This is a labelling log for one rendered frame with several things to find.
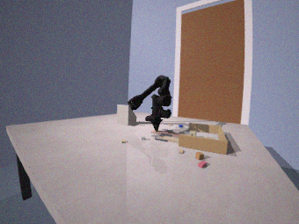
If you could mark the small pink block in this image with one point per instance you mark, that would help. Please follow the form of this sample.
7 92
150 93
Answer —
202 164

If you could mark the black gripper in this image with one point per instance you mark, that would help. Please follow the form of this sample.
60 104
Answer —
154 118

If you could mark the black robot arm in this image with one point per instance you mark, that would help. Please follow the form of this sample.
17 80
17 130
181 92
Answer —
163 100

